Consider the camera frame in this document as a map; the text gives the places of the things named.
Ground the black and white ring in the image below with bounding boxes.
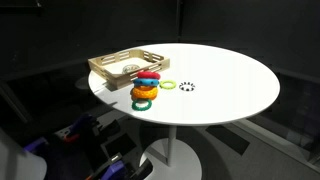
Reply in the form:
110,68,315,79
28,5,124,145
178,81,196,92

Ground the wooden slatted tray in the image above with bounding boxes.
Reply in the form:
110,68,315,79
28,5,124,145
88,49,170,89

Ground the purple and black equipment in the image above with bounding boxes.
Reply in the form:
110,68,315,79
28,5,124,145
24,114,153,180

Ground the lime green toy ring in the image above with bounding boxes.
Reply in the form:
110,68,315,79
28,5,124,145
159,79,177,90

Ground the orange toy ring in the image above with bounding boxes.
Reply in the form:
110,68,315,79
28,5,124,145
130,85,159,101

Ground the blue toy ring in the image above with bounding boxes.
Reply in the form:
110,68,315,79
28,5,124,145
133,77,160,87

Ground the red toy ring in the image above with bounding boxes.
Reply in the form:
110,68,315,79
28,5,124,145
136,70,161,81

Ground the dark green toy ring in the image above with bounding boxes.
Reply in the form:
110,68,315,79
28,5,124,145
131,99,153,112

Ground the clear plastic ring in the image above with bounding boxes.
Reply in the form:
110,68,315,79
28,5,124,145
122,64,141,75

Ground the white table pedestal base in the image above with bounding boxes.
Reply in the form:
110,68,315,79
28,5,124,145
140,126,202,180

